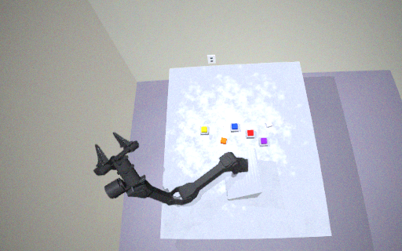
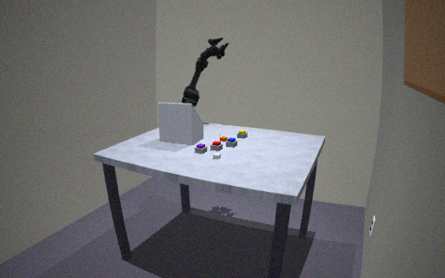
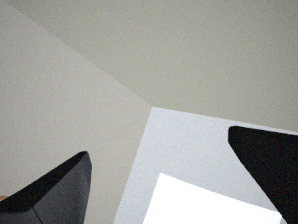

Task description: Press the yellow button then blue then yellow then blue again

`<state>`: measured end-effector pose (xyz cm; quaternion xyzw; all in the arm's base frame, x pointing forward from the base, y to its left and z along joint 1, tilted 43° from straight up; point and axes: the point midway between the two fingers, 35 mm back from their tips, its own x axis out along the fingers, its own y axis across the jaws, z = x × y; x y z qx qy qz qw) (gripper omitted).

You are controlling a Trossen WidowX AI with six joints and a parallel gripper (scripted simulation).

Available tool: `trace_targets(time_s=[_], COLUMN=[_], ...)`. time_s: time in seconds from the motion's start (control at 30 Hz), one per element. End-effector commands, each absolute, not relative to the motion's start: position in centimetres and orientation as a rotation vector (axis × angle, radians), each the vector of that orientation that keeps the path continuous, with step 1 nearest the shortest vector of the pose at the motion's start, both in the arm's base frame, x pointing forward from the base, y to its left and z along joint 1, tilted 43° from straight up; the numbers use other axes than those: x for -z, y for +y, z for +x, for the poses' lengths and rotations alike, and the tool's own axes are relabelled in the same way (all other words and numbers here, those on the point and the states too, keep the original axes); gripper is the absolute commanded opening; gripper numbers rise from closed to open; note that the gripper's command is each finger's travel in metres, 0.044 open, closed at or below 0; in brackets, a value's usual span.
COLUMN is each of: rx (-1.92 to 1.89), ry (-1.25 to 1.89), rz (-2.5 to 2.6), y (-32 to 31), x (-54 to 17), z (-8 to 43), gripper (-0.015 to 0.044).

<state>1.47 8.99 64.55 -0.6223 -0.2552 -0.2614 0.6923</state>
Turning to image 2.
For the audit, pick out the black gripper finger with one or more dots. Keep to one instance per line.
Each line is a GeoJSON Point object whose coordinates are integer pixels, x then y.
{"type": "Point", "coordinates": [223, 47]}
{"type": "Point", "coordinates": [217, 40]}

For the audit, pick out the blue button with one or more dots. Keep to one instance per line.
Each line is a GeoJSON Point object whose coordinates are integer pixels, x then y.
{"type": "Point", "coordinates": [231, 142]}

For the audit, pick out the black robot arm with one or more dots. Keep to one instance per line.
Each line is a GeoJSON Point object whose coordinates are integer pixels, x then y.
{"type": "Point", "coordinates": [190, 92]}

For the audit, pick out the yellow button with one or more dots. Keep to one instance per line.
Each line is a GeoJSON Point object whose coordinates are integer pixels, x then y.
{"type": "Point", "coordinates": [242, 134]}

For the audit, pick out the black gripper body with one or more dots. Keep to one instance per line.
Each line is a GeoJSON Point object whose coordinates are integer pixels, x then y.
{"type": "Point", "coordinates": [212, 50]}

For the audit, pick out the red button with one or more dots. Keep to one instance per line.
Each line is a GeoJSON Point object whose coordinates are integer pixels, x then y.
{"type": "Point", "coordinates": [216, 146]}

